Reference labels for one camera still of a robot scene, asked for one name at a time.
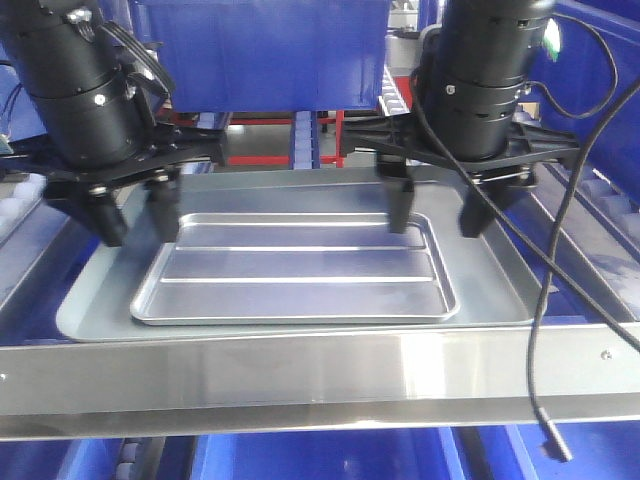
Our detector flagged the grey roller track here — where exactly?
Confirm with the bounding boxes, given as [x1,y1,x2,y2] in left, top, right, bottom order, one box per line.
[289,111,321,169]

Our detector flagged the small silver metal tray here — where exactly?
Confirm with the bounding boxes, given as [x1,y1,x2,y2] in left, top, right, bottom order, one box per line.
[130,212,459,326]

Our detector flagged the red metal frame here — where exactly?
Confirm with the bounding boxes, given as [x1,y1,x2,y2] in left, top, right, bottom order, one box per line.
[227,109,416,171]

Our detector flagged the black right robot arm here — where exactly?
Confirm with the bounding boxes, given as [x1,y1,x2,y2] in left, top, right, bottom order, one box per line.
[342,1,578,238]

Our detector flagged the steel front shelf lip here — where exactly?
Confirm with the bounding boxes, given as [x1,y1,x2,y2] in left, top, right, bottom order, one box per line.
[0,322,640,441]

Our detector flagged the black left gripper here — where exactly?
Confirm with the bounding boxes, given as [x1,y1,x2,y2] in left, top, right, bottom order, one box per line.
[43,123,226,203]

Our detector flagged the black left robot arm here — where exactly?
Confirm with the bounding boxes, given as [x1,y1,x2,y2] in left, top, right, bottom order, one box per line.
[1,1,553,247]

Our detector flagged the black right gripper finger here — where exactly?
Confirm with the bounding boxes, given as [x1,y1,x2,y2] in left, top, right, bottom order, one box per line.
[44,192,128,246]
[145,178,179,243]

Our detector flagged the large grey tray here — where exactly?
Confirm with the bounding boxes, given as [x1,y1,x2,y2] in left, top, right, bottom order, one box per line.
[56,170,539,342]

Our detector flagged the stacked blue plastic crates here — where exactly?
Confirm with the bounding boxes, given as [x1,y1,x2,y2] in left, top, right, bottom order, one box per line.
[531,1,639,184]

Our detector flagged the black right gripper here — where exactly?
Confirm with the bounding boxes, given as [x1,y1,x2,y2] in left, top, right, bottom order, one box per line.
[342,113,579,183]

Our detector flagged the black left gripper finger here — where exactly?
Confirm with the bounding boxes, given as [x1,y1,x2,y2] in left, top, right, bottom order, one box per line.
[459,182,533,238]
[375,154,414,234]

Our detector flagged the black cable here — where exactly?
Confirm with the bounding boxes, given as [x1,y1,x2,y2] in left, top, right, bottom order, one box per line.
[409,12,640,461]

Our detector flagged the large blue crate behind tray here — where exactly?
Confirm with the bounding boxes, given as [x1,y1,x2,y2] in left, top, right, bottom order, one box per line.
[130,1,390,112]

